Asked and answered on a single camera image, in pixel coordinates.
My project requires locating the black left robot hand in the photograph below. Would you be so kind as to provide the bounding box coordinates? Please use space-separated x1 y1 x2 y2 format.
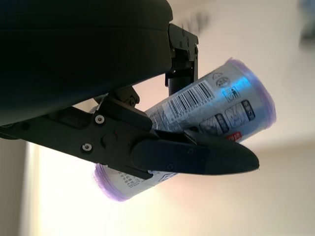
0 0 260 179

